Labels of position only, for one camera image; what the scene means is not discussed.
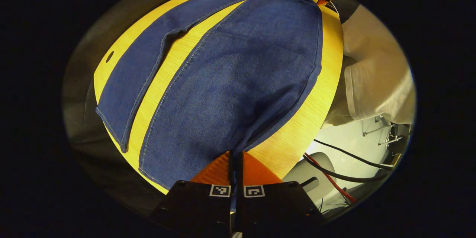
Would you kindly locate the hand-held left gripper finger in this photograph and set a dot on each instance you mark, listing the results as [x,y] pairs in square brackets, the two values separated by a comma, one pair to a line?
[231,174]
[240,174]

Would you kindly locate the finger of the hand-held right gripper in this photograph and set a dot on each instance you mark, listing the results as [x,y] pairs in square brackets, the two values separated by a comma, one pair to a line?
[322,2]

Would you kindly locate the blue denim jeans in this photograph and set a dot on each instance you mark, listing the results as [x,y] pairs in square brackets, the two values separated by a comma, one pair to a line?
[238,81]

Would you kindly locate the grey chair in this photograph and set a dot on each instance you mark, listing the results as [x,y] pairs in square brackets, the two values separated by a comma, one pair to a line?
[308,171]

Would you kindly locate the metal frame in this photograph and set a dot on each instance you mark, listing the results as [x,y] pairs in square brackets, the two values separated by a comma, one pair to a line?
[386,137]

